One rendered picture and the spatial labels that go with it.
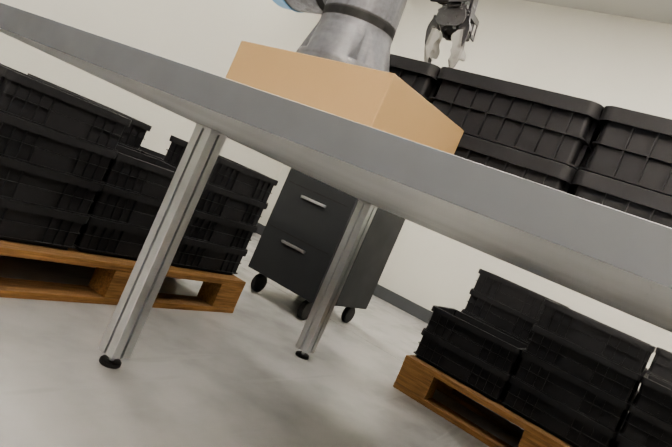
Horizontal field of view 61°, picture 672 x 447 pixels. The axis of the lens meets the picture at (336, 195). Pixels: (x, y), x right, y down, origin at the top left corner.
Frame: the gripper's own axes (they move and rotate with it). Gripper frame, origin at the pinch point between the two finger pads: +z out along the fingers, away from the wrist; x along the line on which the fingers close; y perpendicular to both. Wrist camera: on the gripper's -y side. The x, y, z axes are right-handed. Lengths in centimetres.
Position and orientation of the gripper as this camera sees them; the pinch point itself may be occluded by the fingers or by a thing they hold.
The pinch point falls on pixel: (438, 62)
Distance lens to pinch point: 134.7
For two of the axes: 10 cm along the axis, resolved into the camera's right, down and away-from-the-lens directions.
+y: 5.1, 2.3, 8.3
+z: -2.9, 9.5, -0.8
